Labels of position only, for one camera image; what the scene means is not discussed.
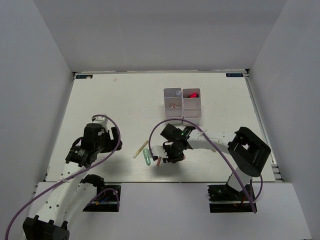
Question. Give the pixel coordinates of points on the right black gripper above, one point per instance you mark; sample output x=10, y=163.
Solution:
x=171, y=158

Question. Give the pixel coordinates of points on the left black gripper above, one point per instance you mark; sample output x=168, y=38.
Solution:
x=115, y=144

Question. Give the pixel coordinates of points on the orange thin highlighter pen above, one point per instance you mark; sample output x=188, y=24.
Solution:
x=158, y=162

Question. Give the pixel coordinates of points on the green translucent correction tape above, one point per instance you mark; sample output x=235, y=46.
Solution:
x=147, y=156

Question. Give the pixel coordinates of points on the yellow thin highlighter pen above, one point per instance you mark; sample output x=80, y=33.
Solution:
x=140, y=149

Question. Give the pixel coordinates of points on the pink black highlighter marker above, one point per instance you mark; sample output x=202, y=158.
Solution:
x=194, y=95

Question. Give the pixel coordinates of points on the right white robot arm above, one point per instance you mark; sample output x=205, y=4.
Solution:
x=249, y=152

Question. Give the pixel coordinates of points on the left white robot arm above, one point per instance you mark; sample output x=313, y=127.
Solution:
x=78, y=187

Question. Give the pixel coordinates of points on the right white compartment organizer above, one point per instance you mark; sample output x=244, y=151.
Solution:
x=192, y=107

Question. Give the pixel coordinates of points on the white compartment organizer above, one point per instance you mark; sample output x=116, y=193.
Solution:
x=170, y=99
x=192, y=107

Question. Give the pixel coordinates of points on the left white compartment organizer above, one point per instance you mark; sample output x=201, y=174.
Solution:
x=170, y=99

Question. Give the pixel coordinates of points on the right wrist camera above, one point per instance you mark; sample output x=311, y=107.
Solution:
x=157, y=151

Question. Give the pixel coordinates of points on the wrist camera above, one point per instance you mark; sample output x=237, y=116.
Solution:
x=102, y=120
x=157, y=151

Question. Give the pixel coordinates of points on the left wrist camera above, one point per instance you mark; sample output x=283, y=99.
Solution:
x=102, y=120

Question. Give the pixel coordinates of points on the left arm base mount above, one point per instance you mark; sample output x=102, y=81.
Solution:
x=108, y=200

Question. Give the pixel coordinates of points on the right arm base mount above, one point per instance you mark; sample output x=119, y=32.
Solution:
x=224, y=199

